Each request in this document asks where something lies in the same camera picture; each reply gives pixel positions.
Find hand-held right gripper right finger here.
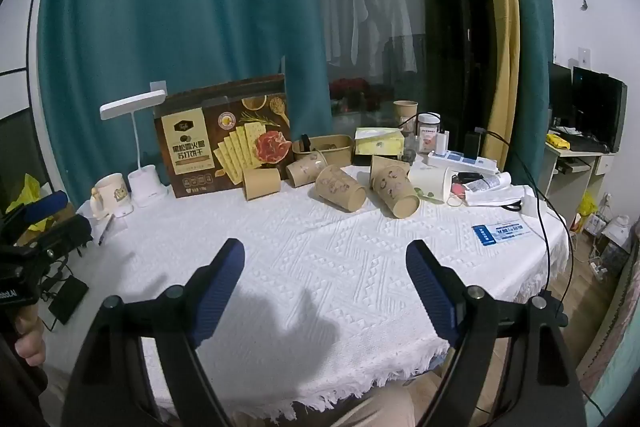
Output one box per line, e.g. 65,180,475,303
405,239,588,427

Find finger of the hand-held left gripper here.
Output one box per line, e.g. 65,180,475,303
0,190,69,248
17,214,94,262

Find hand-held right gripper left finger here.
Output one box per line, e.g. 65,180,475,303
62,238,247,427

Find person's left forearm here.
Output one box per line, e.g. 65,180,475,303
0,332,63,427

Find printed kraft paper cup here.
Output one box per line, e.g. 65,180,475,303
285,154,329,188
369,154,412,180
371,165,421,219
314,164,369,213

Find white paper cup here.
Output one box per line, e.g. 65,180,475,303
407,165,454,204

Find plain kraft paper cup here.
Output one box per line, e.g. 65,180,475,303
242,167,282,200
393,100,419,131

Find person's left hand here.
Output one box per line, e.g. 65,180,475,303
12,313,49,369

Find yellow plastic bag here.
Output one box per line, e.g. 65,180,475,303
4,173,62,234

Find pen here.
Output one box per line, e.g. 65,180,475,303
97,214,116,247

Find black wallet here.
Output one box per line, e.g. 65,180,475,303
47,276,90,326

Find white mug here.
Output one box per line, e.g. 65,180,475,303
91,172,134,221

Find blue and white card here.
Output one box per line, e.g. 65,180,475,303
471,217,525,244

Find white desk lamp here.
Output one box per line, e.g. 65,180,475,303
99,89,169,208

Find white textured tablecloth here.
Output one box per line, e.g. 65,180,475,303
42,163,572,419

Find white papers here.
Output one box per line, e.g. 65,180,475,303
465,184,539,210

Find white tube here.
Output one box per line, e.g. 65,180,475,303
465,171,512,194

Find person's leg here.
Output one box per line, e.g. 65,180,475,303
320,382,420,427

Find white power strip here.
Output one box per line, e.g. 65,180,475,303
425,150,499,174

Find brown cracker box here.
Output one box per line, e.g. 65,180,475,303
152,74,294,199

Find black power adapter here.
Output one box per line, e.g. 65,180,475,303
463,130,482,160

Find clear jar with white lid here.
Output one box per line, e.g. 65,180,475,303
417,112,442,156

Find yellow tissue box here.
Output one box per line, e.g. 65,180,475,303
353,126,405,158

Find small yellow bag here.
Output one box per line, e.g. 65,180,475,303
578,191,599,221

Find white computer desk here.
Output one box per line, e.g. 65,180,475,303
537,131,624,229

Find small black monitor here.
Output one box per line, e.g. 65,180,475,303
547,61,574,128

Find large black monitor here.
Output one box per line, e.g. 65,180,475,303
571,65,629,153

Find narrow teal curtain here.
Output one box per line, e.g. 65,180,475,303
500,0,557,188

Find yellow curtain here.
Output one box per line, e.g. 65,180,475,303
470,0,524,174

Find black cable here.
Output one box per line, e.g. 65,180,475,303
400,114,573,308

